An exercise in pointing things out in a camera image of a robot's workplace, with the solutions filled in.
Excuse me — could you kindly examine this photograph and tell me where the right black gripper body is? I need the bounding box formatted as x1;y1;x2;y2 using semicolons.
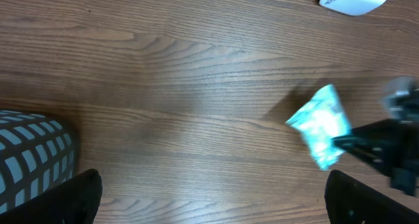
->
359;119;418;196

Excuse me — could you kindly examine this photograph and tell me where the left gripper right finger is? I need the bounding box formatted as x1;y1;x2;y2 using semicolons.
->
325;170;418;224

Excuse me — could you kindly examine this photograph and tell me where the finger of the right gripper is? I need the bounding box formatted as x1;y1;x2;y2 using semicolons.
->
332;126;363;159

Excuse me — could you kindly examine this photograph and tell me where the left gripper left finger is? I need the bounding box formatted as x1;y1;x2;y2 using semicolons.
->
1;169;103;224

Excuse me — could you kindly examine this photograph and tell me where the teal snack packet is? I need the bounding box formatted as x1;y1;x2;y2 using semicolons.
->
285;84;352;170

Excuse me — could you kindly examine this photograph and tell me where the grey plastic shopping basket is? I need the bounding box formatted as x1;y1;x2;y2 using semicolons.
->
1;109;80;214

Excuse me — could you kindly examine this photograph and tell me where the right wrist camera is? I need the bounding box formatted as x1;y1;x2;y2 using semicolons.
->
382;76;418;122

